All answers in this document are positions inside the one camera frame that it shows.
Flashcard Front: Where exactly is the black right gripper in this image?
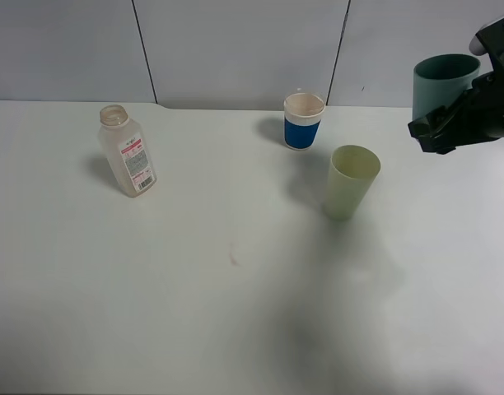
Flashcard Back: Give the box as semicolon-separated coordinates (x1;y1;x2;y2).
408;53;504;155

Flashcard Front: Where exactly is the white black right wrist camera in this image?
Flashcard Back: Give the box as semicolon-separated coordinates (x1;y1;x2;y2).
469;15;504;72

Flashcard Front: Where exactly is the blue sleeved glass cup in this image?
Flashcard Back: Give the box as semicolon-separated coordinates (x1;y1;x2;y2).
283;91;325;151

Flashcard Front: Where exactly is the pale green plastic cup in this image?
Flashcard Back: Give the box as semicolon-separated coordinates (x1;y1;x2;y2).
324;145;381;221

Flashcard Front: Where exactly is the clear plastic drink bottle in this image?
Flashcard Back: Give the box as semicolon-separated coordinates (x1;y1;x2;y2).
98;105;157;198

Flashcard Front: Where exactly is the teal plastic cup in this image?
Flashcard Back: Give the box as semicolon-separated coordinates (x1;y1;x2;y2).
412;53;480;120

